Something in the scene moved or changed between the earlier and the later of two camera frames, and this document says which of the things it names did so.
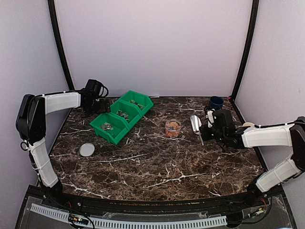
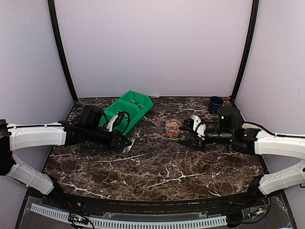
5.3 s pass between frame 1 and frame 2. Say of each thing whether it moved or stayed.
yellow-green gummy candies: stayed
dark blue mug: stayed
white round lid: moved
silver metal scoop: stayed
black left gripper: moved
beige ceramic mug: stayed
